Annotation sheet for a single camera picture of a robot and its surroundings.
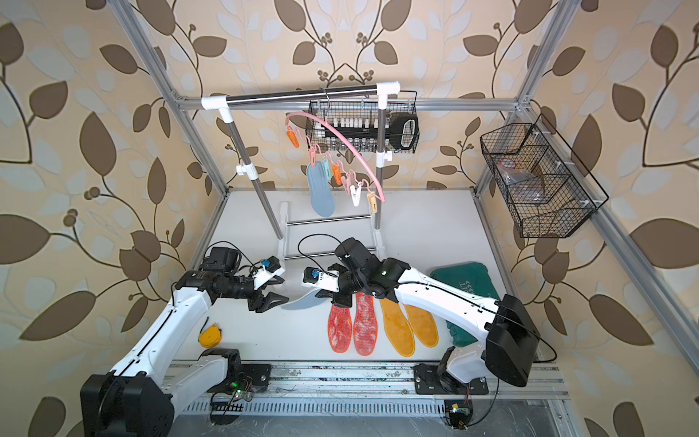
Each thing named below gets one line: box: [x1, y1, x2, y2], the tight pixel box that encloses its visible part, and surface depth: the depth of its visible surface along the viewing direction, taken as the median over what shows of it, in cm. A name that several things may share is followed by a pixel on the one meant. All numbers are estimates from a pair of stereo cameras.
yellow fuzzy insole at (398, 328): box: [379, 297, 416, 358], surface depth 84 cm
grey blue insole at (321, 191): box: [307, 161, 335, 218], surface depth 91 cm
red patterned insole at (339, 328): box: [327, 304, 353, 354], surface depth 84 cm
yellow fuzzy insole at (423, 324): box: [403, 304, 439, 348], surface depth 85 cm
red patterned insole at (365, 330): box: [353, 292, 378, 357], surface depth 84 cm
